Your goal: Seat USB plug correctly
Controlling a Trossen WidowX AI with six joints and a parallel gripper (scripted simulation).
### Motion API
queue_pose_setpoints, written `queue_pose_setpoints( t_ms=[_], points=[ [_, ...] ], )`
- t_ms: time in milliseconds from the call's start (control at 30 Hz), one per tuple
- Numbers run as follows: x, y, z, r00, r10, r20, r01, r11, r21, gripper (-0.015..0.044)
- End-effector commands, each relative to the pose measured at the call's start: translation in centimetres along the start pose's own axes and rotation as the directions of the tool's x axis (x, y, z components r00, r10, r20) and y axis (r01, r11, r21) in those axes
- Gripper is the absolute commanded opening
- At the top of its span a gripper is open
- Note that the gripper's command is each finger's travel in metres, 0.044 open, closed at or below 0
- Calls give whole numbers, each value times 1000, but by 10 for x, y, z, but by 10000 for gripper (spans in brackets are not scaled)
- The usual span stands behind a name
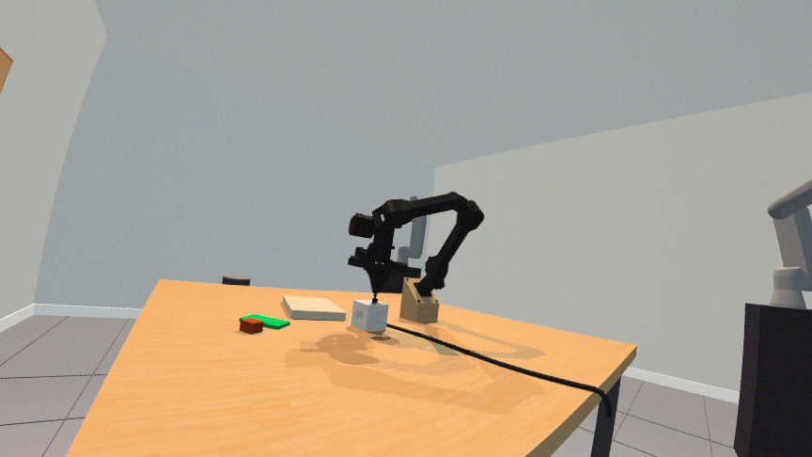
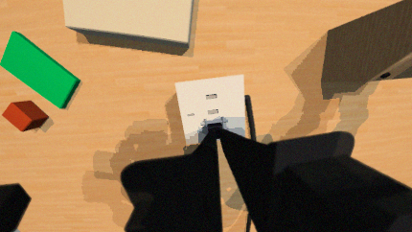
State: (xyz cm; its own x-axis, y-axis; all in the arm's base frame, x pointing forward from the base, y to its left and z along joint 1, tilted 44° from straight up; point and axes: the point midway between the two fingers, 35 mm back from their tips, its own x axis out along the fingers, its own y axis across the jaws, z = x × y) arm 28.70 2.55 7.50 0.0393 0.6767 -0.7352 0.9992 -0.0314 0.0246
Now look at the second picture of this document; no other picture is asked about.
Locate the green rectangular block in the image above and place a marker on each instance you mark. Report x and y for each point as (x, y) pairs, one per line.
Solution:
(36, 69)

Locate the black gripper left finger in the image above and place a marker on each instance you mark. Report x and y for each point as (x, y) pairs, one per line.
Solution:
(176, 176)

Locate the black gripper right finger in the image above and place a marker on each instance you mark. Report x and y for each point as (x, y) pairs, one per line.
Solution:
(258, 168)

